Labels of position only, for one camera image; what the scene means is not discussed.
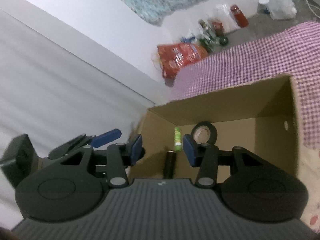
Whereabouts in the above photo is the black tape roll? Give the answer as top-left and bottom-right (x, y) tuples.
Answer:
(191, 121), (217, 145)

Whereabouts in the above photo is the black cylinder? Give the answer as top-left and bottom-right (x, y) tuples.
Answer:
(163, 151), (176, 179)

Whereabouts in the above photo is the brown cardboard box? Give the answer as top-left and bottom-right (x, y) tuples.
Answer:
(129, 75), (301, 179)

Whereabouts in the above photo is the green glue stick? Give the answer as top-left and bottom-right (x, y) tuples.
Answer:
(174, 127), (182, 152)

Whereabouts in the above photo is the red bottle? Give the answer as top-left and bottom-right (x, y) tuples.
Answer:
(230, 4), (249, 28)

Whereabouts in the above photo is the red plastic bag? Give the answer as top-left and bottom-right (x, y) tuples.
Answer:
(151, 43), (209, 80)

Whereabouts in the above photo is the purple checkered tablecloth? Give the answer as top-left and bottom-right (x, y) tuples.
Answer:
(170, 21), (320, 233)

